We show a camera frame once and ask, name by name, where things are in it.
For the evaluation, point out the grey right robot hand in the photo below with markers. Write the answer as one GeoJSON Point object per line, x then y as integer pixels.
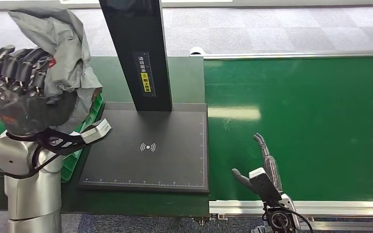
{"type": "Point", "coordinates": [271, 167]}

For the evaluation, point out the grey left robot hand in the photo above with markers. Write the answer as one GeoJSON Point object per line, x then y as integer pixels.
{"type": "Point", "coordinates": [22, 103]}

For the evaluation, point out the grey mailer bag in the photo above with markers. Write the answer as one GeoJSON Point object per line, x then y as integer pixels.
{"type": "Point", "coordinates": [64, 48]}

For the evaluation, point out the green conveyor belt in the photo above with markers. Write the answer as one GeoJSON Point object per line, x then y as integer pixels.
{"type": "Point", "coordinates": [318, 112]}

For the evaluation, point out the white conveyor roller end cap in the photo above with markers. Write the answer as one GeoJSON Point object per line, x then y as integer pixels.
{"type": "Point", "coordinates": [196, 51]}

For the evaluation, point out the green plastic crate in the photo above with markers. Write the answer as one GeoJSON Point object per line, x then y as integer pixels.
{"type": "Point", "coordinates": [72, 164]}

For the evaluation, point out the yellow label on column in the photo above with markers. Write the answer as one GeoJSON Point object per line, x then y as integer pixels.
{"type": "Point", "coordinates": [145, 82]}

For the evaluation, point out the black scanner column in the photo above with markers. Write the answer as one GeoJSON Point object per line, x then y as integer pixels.
{"type": "Point", "coordinates": [138, 32]}

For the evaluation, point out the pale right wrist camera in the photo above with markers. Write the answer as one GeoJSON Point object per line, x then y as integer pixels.
{"type": "Point", "coordinates": [263, 186]}

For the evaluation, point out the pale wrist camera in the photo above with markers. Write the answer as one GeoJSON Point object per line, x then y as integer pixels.
{"type": "Point", "coordinates": [263, 186]}
{"type": "Point", "coordinates": [97, 130]}

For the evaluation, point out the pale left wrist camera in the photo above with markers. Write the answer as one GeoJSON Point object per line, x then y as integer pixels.
{"type": "Point", "coordinates": [97, 130]}

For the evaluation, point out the wide aluminium conveyor side rail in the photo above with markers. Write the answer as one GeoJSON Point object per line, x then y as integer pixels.
{"type": "Point", "coordinates": [350, 207]}

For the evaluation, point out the aluminium conveyor lower frame bar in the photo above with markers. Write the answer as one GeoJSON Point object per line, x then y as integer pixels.
{"type": "Point", "coordinates": [353, 225]}

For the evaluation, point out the black scanner base plate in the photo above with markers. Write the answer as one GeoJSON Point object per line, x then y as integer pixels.
{"type": "Point", "coordinates": [160, 167]}

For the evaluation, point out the thin aluminium conveyor side rail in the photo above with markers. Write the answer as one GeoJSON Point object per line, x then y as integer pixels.
{"type": "Point", "coordinates": [302, 55]}

